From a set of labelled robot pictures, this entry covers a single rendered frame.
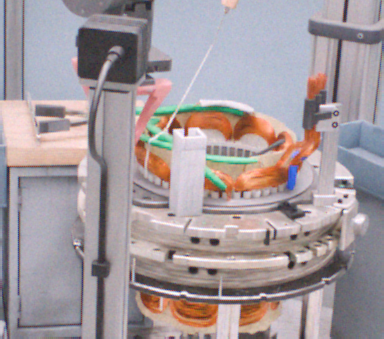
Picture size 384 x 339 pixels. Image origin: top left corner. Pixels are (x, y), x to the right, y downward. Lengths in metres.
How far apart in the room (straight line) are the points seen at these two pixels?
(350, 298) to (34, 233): 0.44
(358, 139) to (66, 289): 0.46
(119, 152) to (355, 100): 0.98
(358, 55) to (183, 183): 0.59
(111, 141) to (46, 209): 0.73
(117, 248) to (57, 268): 0.74
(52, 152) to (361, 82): 0.50
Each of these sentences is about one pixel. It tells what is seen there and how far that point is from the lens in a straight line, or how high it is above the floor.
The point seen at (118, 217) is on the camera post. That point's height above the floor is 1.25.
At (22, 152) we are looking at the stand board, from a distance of 1.62.
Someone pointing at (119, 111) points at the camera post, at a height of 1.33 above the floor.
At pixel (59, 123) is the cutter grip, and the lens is 1.63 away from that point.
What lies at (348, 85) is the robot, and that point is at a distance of 1.88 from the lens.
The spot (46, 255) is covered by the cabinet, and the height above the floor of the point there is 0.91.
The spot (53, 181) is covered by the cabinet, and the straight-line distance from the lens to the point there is 1.65.
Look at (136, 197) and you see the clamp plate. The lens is 1.38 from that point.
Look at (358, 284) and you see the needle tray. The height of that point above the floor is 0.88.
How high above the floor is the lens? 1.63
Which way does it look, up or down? 22 degrees down
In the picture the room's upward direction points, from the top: 4 degrees clockwise
